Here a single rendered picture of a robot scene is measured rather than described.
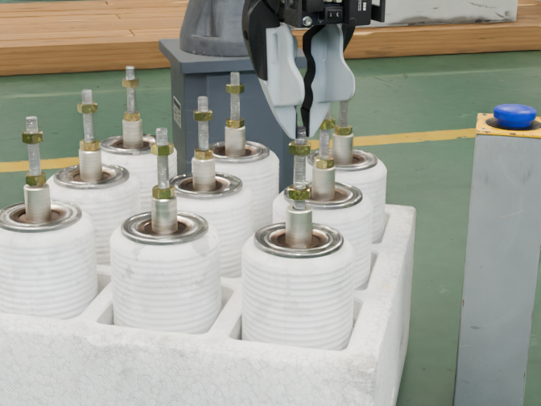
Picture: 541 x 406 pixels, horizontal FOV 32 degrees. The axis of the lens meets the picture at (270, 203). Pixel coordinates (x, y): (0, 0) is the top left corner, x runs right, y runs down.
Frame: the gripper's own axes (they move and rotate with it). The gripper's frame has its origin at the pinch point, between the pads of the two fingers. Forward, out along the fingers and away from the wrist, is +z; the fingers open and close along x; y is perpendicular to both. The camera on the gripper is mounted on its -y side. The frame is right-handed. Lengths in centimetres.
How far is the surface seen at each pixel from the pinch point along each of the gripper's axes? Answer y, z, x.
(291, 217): 1.1, 7.9, -1.0
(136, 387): -0.3, 21.6, -14.2
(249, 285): 1.1, 13.4, -4.7
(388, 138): -101, 36, 69
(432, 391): -9.6, 35.5, 21.8
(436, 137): -98, 36, 80
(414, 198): -66, 36, 54
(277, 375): 6.8, 18.9, -4.6
